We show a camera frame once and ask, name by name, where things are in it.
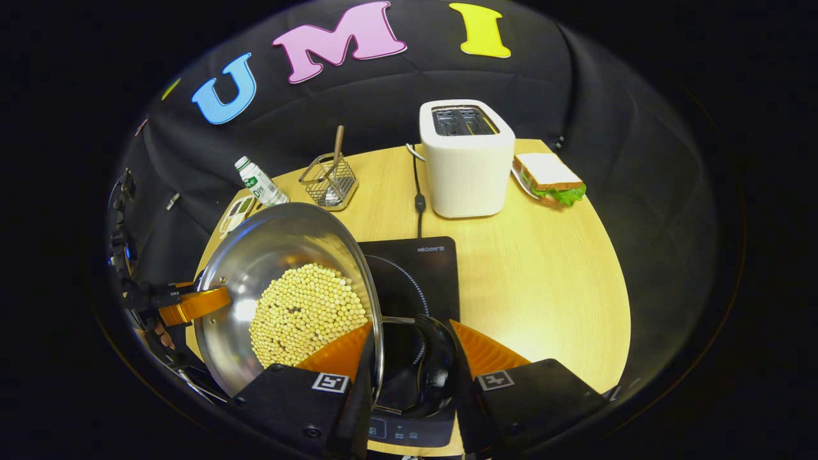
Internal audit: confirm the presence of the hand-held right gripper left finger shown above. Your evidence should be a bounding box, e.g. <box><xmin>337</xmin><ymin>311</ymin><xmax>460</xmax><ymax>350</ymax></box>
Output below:
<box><xmin>233</xmin><ymin>319</ymin><xmax>376</xmax><ymax>460</ymax></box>

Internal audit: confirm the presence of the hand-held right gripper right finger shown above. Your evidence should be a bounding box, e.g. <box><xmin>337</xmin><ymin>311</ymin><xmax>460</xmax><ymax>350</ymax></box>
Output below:
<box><xmin>449</xmin><ymin>318</ymin><xmax>608</xmax><ymax>456</ymax></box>

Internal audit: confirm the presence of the steel pot with yellow beans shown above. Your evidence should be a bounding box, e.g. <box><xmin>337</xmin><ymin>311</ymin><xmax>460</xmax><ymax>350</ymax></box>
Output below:
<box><xmin>194</xmin><ymin>203</ymin><xmax>458</xmax><ymax>420</ymax></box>

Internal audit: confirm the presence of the black induction cooktop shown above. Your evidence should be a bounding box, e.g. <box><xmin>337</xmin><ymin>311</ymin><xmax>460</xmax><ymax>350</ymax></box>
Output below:
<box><xmin>355</xmin><ymin>236</ymin><xmax>461</xmax><ymax>449</ymax></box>

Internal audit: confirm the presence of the white divided sauce dish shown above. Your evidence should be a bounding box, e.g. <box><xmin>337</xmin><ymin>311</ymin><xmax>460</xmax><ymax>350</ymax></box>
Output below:
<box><xmin>219</xmin><ymin>195</ymin><xmax>260</xmax><ymax>239</ymax></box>

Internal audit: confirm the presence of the small white drink bottle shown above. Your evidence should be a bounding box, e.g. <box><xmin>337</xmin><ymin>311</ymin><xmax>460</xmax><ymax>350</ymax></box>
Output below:
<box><xmin>234</xmin><ymin>156</ymin><xmax>290</xmax><ymax>208</ymax></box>

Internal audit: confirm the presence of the white plate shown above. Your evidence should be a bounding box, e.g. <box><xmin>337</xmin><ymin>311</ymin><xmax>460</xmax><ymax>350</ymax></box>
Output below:
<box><xmin>511</xmin><ymin>166</ymin><xmax>543</xmax><ymax>201</ymax></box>

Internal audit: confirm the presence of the white toaster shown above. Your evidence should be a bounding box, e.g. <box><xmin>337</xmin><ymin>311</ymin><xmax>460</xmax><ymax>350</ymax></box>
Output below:
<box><xmin>419</xmin><ymin>99</ymin><xmax>516</xmax><ymax>220</ymax></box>

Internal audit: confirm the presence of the sandwich with lettuce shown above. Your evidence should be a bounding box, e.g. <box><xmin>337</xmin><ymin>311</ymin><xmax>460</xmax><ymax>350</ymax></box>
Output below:
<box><xmin>513</xmin><ymin>152</ymin><xmax>587</xmax><ymax>207</ymax></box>

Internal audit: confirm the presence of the wire cutlery basket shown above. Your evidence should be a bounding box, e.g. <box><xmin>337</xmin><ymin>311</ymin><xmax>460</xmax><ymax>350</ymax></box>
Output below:
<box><xmin>298</xmin><ymin>152</ymin><xmax>359</xmax><ymax>212</ymax></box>

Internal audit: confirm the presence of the wooden handled spoon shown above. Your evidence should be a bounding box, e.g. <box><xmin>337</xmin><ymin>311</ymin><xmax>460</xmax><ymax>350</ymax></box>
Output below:
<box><xmin>321</xmin><ymin>125</ymin><xmax>346</xmax><ymax>206</ymax></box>

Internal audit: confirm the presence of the toaster power cable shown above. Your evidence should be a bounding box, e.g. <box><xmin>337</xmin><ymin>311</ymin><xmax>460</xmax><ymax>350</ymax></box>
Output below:
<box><xmin>406</xmin><ymin>142</ymin><xmax>427</xmax><ymax>239</ymax></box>

